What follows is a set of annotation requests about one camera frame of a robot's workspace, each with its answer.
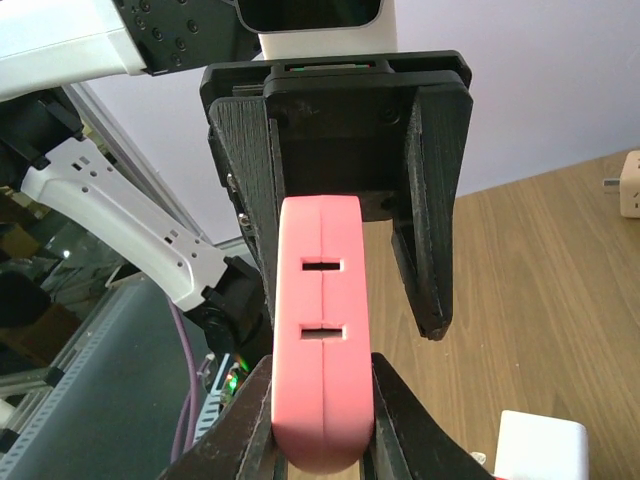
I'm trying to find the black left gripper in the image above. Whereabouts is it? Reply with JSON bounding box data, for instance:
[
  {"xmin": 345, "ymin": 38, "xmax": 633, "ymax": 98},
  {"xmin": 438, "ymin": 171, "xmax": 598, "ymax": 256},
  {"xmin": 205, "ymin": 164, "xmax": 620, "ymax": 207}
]
[{"xmin": 200, "ymin": 51, "xmax": 473, "ymax": 341}]

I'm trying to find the beige dragon socket cube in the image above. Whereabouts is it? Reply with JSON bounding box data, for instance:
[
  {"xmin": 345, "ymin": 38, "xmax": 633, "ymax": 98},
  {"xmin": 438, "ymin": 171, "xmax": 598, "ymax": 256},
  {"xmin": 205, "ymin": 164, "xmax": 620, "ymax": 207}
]
[{"xmin": 602, "ymin": 150, "xmax": 640, "ymax": 219}]

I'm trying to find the white charger plug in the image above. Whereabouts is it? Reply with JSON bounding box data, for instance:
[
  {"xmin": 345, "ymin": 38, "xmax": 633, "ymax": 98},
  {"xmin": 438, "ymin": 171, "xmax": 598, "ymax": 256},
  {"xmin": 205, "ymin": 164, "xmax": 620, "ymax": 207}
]
[{"xmin": 494, "ymin": 410, "xmax": 589, "ymax": 480}]

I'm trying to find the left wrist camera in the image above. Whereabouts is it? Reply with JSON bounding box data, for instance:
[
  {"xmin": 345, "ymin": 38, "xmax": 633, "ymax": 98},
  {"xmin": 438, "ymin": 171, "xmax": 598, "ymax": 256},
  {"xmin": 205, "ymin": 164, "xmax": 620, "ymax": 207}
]
[{"xmin": 231, "ymin": 0, "xmax": 398, "ymax": 60}]

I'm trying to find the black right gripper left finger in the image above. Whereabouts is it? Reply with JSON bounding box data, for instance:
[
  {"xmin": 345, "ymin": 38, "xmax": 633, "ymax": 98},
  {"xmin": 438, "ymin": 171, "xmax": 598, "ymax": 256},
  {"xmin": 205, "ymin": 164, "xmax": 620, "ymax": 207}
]
[{"xmin": 159, "ymin": 355, "xmax": 280, "ymax": 480}]

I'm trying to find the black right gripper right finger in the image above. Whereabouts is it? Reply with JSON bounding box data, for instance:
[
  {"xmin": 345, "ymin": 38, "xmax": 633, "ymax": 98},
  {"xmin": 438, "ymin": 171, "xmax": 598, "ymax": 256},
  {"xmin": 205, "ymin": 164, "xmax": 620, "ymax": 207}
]
[{"xmin": 363, "ymin": 353, "xmax": 493, "ymax": 480}]

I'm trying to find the pink charger plug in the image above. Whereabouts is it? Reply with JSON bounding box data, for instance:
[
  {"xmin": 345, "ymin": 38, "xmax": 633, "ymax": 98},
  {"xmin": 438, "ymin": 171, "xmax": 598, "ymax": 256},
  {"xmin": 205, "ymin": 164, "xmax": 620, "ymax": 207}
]
[{"xmin": 271, "ymin": 195, "xmax": 374, "ymax": 475}]

